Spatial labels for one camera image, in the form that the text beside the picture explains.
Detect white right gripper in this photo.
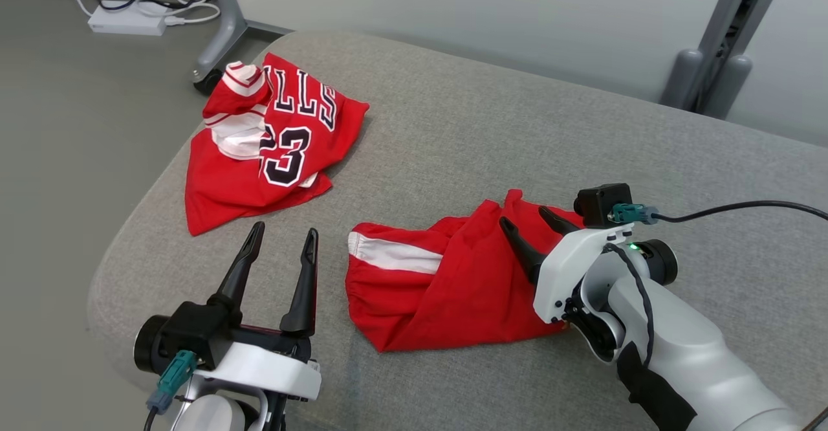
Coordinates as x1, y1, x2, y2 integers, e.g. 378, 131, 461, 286
499, 206, 635, 325

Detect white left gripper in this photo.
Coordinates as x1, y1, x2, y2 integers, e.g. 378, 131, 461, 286
194, 221, 322, 401

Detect red shorts with white stripe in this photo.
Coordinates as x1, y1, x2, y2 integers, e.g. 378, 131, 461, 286
345, 189, 586, 353

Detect red Bulls 23 jersey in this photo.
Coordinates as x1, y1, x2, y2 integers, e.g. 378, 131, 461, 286
185, 52, 370, 236

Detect grey wheeled stand leg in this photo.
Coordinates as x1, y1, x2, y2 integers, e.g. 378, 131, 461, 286
192, 0, 295, 95

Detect white power strip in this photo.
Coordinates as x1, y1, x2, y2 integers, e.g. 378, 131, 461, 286
88, 4, 169, 37

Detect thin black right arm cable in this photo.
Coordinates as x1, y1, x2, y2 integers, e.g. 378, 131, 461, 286
603, 243, 655, 368

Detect right camera cable teal plug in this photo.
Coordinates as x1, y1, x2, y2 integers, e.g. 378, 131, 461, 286
611, 201, 828, 226

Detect grey metal partition post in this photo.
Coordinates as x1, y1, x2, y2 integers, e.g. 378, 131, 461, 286
660, 0, 793, 118

